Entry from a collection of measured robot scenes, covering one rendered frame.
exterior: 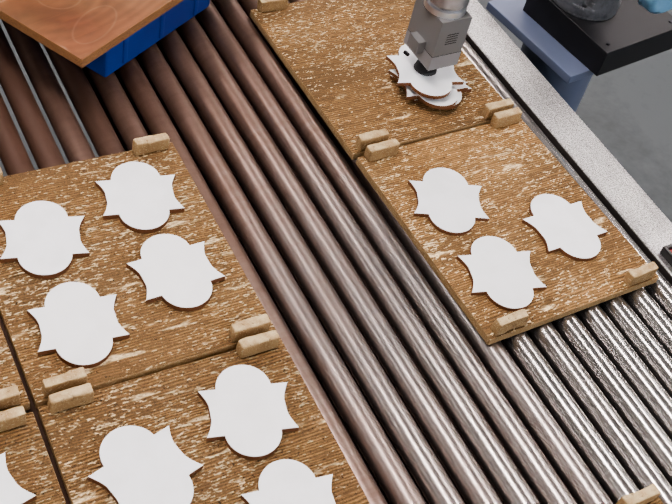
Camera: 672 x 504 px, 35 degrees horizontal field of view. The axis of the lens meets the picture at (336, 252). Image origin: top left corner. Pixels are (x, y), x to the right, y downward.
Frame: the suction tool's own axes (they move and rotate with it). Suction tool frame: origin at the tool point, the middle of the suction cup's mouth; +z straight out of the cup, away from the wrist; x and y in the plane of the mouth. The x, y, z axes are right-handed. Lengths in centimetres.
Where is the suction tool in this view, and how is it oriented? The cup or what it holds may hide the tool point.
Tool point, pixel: (423, 73)
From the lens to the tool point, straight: 197.5
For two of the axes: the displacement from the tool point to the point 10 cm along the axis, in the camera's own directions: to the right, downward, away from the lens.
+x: 8.6, -2.6, 4.4
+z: -1.8, 6.5, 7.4
